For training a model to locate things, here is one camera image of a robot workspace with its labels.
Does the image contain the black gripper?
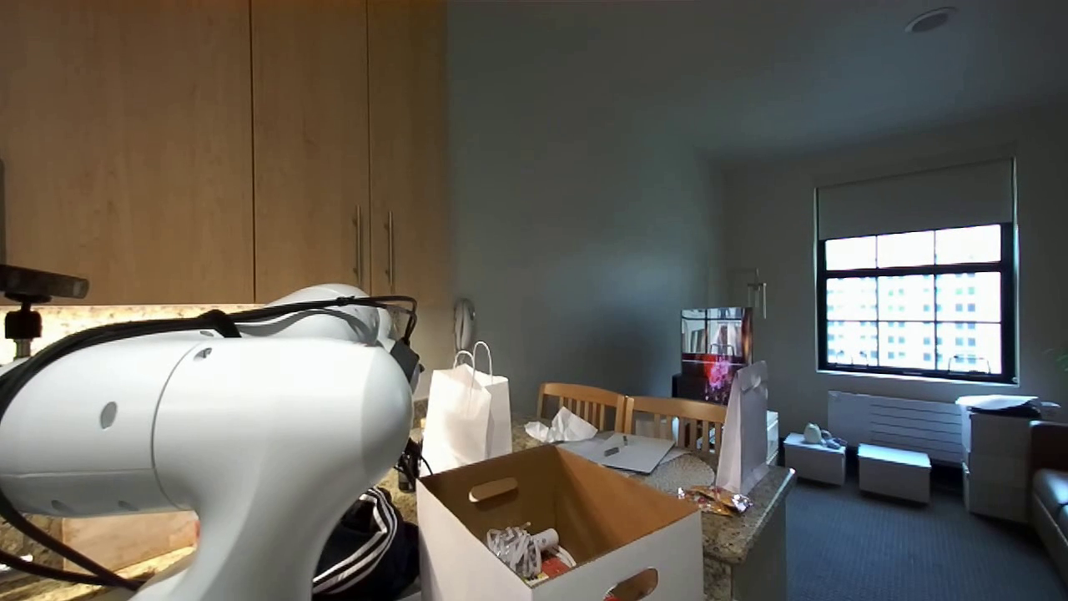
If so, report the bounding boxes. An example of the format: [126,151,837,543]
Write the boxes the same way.
[394,437,434,494]

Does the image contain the black jersey with white stripes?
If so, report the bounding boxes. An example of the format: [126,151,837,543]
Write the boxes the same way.
[310,486,424,601]

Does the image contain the cardboard box with white outside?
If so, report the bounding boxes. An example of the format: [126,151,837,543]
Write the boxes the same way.
[413,445,708,601]

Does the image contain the white storage box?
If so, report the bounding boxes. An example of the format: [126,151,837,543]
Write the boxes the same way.
[781,421,853,488]
[854,442,935,507]

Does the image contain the crumpled white packaging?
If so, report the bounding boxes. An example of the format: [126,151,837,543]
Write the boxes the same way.
[482,520,582,584]

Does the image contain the crumpled white paper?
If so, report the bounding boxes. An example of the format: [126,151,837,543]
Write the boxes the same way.
[521,406,600,447]

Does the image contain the grey notebook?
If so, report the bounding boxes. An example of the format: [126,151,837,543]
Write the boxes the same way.
[598,431,677,478]

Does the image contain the white radiator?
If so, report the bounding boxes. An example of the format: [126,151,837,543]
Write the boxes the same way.
[826,388,967,466]

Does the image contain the black framed window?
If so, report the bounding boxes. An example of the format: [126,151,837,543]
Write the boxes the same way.
[816,219,1018,383]

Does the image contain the white roller blind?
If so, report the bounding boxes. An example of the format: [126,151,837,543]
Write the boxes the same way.
[816,156,1023,242]

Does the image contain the white cabinet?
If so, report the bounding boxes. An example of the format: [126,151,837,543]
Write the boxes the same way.
[955,392,1045,526]

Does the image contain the grey sofa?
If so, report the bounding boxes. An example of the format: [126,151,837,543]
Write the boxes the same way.
[1028,421,1068,580]

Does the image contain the round ceiling light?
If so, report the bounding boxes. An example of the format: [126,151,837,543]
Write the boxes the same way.
[904,5,957,37]

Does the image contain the white paper bag with handles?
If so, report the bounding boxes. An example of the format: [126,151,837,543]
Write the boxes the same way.
[420,337,518,478]

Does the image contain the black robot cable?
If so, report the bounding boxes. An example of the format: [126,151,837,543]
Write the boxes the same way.
[0,292,424,594]

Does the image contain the wooden wall cupboards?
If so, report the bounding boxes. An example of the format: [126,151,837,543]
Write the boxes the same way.
[0,0,455,308]

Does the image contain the wall intercom panel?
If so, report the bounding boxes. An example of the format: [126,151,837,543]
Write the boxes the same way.
[744,278,771,328]

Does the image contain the black camera on tripod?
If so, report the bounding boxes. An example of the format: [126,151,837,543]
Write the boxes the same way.
[0,262,95,366]

